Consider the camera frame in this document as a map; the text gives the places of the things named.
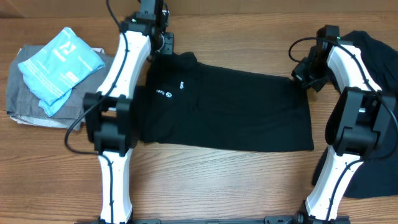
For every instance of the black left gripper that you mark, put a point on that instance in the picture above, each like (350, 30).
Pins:
(168, 48)

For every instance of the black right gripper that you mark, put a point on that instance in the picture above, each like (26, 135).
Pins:
(296, 74)

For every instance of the black polo shirt with logo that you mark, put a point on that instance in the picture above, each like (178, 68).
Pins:
(187, 102)

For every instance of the plain black t-shirt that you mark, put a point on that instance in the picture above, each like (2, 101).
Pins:
(378, 178)

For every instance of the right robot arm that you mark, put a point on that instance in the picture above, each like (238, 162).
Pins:
(356, 128)

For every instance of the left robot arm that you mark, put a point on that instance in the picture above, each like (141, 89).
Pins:
(110, 121)

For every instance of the folded light blue garment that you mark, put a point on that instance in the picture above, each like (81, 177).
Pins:
(57, 68)

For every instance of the white folded cloth underneath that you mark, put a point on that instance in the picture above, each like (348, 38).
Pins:
(37, 122)

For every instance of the folded grey garment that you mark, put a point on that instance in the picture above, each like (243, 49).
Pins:
(18, 93)

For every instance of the brown cardboard barrier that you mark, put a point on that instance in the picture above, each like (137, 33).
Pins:
(97, 8)

